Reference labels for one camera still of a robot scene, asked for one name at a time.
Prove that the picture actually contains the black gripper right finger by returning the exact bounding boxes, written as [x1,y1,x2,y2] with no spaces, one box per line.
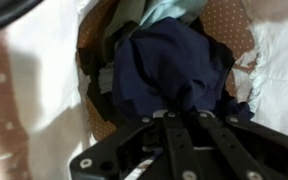
[196,111,271,180]

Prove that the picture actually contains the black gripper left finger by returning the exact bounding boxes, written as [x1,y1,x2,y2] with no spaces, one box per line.
[140,112,204,180]

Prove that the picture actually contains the dark blue clothing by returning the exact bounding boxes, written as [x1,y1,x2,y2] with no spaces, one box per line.
[112,18,254,120]

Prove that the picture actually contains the light blue clothing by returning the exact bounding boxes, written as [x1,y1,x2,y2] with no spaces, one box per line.
[139,0,208,29]

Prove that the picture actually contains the grey brown clothing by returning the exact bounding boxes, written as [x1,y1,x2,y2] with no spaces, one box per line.
[102,0,147,62]

